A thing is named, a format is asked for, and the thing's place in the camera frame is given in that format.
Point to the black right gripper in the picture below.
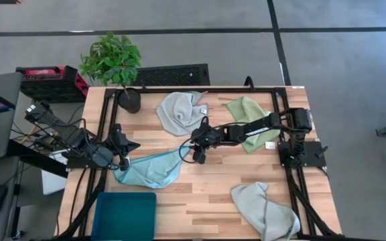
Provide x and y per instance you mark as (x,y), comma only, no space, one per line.
(209,137)

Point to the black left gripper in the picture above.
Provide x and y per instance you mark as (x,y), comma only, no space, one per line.
(120,139)

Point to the light blue microfiber towel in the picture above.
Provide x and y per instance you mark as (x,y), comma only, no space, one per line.
(152,170)

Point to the grey waffle towel with label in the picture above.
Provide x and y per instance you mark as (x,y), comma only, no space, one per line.
(179,114)

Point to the green microfiber towel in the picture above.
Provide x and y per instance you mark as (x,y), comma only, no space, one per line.
(246,110)

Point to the pale grey microfiber towel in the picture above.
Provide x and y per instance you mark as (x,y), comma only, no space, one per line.
(263,214)

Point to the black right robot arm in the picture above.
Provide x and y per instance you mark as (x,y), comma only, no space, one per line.
(256,129)

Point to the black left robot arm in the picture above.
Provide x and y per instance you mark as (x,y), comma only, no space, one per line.
(62,125)

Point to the black plant pot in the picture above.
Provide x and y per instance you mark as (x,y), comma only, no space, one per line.
(131,103)

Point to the black perforated computer case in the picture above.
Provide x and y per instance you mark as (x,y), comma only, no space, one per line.
(179,75)

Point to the teal plastic bin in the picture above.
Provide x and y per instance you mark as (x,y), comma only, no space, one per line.
(122,217)

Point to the green leafy plant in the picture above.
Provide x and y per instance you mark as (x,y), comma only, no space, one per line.
(112,60)

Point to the white box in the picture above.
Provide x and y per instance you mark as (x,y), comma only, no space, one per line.
(50,182)

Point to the red and black toolbox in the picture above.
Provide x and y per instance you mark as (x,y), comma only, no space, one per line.
(45,83)

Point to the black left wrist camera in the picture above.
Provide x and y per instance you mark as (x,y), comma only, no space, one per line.
(124,164)

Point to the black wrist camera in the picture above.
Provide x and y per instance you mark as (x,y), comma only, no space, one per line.
(124,164)
(199,156)

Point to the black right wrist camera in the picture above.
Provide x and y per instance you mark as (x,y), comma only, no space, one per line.
(199,156)

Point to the black aluminium table frame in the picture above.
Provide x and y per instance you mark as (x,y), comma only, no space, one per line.
(233,90)

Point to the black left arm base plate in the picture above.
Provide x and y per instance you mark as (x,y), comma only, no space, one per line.
(75,164)

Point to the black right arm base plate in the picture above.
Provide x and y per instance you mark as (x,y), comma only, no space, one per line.
(315,159)

